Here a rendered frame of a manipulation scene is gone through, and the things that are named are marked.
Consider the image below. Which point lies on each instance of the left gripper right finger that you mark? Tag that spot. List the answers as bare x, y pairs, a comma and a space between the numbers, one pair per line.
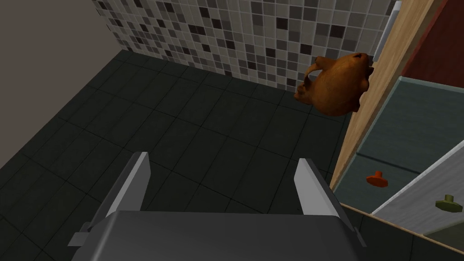
312, 190

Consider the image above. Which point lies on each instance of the brown clay jug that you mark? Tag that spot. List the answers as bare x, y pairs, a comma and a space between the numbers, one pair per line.
337, 87

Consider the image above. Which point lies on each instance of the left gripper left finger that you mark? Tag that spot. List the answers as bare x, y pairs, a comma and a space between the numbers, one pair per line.
131, 186

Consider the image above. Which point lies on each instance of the olive round knob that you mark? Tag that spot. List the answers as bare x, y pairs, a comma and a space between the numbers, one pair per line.
449, 204

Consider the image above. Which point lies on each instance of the orange round knob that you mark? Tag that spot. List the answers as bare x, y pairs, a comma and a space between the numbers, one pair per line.
377, 179

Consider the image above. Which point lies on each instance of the pale grey drawer front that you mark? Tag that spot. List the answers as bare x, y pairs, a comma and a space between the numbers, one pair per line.
424, 197

